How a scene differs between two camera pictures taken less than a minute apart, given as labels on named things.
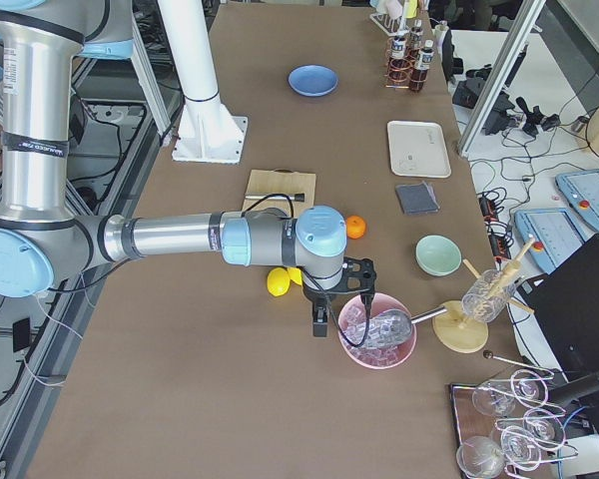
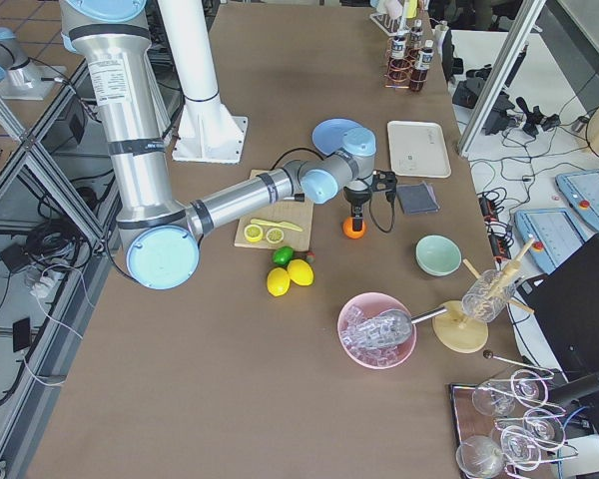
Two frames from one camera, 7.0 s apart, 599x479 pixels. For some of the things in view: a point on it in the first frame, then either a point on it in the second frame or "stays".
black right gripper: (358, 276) → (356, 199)
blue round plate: (312, 80) → (327, 136)
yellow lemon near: (278, 281) stays
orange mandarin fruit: (355, 227) stays
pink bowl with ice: (375, 358) stays
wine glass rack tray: (507, 426) stays
